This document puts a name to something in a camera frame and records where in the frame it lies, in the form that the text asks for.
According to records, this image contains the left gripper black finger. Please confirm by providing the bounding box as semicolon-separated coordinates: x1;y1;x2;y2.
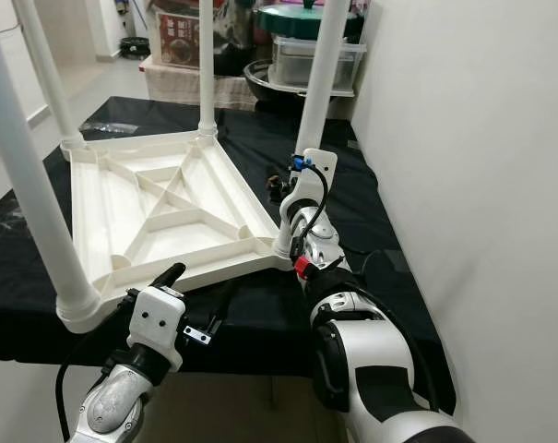
149;262;187;293
207;286;235;341

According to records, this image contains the white plastic table top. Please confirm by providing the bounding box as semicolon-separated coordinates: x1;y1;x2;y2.
59;129;303;333

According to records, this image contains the black wok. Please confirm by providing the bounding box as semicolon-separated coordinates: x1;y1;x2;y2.
243;60;358;116

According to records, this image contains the grey tape patch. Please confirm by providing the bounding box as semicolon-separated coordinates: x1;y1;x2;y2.
380;249;409;276

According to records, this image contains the clear plastic container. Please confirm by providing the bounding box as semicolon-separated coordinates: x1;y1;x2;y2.
269;37;367;91

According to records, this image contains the brown cloth covered bench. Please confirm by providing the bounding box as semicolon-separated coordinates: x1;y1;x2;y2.
142;60;256;110

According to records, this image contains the black bag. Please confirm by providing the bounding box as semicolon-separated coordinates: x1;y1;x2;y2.
209;0;261;77

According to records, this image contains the clear plastic wrapper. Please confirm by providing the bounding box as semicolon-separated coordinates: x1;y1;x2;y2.
0;208;30;241
80;120;139;135

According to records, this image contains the green pot lid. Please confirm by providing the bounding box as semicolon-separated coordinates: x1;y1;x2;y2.
257;0;362;40

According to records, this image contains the orange lid storage box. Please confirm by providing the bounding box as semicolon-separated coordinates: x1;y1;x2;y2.
151;0;210;67

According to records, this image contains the small black floor object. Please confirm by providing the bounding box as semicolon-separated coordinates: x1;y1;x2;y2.
117;35;152;58

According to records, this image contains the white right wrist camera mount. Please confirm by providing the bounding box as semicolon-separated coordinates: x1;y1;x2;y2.
292;148;339;222

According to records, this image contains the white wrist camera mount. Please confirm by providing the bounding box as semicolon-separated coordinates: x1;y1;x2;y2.
292;148;339;222
126;284;187;356

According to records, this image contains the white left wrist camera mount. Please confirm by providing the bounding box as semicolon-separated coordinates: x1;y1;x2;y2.
126;284;187;356

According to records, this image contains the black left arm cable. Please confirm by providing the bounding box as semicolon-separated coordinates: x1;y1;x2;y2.
55;295;137;443

